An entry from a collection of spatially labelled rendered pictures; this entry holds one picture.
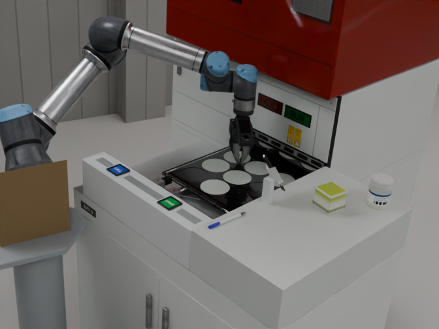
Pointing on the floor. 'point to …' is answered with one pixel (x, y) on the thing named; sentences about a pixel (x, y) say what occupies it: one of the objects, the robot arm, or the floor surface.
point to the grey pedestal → (41, 275)
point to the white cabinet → (194, 287)
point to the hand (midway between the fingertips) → (240, 161)
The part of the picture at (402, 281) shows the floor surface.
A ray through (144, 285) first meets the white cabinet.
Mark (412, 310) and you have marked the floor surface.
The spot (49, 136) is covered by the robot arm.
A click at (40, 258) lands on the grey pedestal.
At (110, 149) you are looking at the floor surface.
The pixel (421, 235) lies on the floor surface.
